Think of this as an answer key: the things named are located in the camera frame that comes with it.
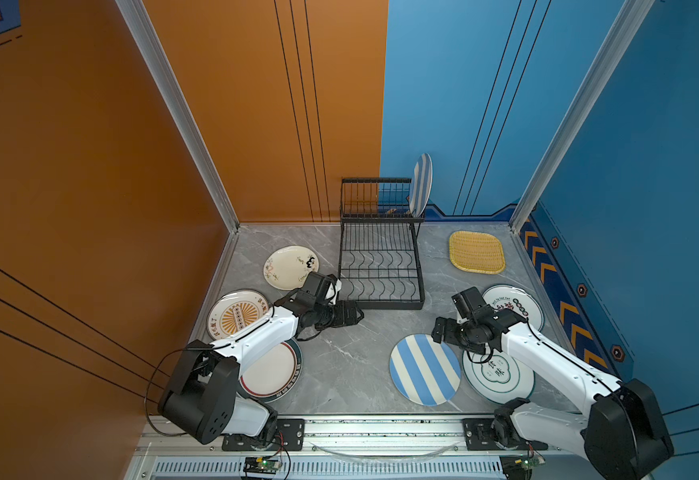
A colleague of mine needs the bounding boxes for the white plate red characters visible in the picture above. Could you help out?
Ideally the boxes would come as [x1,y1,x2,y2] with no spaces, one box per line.
[483,285,545,331]

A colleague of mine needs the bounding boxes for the green cloud pattern plate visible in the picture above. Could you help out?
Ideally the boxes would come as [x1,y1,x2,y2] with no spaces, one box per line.
[463,352,535,404]

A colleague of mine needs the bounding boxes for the aluminium corner post left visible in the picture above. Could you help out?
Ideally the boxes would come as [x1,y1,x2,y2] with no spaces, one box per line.
[115,0,240,235]

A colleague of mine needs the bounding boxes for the aluminium corner post right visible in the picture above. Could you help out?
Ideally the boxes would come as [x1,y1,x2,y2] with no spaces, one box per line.
[509,0,655,234]

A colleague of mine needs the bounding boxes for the aluminium front rail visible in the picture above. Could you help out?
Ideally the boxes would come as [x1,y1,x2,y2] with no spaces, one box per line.
[125,414,599,479]

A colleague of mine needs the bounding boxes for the green circuit board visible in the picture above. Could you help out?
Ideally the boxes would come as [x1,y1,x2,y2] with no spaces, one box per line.
[499,456,547,480]
[242,457,285,479]

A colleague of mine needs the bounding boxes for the green circuit board left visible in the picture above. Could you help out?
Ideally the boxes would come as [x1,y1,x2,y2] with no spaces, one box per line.
[242,457,285,479]

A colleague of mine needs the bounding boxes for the blue striped plate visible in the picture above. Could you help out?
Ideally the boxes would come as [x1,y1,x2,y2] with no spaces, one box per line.
[409,153,433,218]
[389,334,461,407]

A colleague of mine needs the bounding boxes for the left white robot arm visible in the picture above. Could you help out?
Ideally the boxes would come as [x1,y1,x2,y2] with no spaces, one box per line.
[157,272,365,446]

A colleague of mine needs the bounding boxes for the black wire dish rack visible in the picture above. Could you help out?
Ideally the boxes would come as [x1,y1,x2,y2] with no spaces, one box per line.
[339,177,425,310]

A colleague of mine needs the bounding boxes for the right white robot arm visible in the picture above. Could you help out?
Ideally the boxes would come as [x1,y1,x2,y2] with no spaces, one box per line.
[431,287,675,479]

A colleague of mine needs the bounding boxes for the aluminium corner post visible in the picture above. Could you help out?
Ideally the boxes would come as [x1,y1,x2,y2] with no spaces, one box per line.
[115,0,240,235]
[509,0,655,234]

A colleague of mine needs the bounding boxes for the cream floral plate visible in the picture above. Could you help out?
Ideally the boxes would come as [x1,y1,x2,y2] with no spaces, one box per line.
[263,245,320,291]

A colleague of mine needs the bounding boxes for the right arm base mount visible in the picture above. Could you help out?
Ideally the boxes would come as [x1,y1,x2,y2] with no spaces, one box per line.
[461,417,527,451]

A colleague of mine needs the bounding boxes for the green circuit board right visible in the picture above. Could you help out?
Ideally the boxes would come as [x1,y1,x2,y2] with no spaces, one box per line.
[499,456,547,480]

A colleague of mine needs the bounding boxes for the yellow woven square plate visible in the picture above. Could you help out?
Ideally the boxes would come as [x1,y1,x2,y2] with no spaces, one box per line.
[449,231,505,275]

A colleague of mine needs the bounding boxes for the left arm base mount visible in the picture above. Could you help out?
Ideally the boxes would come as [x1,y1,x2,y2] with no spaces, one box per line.
[222,418,306,453]

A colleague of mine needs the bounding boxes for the orange sunburst plate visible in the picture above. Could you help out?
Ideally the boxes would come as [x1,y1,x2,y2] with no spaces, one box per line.
[207,289,271,340]

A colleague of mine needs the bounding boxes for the red green rimmed plate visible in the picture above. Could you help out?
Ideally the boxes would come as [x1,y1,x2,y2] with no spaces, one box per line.
[238,339,303,403]

